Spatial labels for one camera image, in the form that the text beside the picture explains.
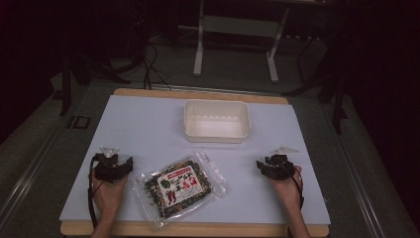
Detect person's right hand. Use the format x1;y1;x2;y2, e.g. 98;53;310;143
267;165;304;212

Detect white plastic container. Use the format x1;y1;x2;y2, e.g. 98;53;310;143
182;98;252;145

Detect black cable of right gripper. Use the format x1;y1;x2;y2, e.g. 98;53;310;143
289;166;305;210

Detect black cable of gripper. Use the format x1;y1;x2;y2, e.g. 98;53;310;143
289;166;305;210
86;154;104;230

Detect person's left hand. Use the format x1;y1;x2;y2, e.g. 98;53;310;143
91;169;130;217

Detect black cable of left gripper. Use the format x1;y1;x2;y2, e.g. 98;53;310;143
86;154;104;230

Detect white metal table frame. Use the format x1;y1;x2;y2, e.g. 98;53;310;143
192;0;293;84

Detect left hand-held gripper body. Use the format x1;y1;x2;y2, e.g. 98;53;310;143
97;145;125;184

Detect white table mat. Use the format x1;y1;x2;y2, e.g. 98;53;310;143
58;94;332;226

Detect clear packet of dried vegetables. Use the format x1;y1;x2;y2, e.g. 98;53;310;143
134;149;229;229

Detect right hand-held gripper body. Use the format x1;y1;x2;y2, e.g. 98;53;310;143
265;146;292;181

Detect metal floor strip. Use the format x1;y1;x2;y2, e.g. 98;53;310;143
150;83;283;97

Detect metal floor rail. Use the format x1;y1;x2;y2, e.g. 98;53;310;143
0;122;67;229
320;104;387;238

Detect black metal stand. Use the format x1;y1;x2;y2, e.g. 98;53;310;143
57;39;133;117
282;19;352;135

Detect wooden table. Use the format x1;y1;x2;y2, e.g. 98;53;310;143
59;87;330;238

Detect black floor bracket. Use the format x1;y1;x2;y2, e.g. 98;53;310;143
66;115;92;130

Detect black cables on floor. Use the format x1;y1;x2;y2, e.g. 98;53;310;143
141;41;173;91

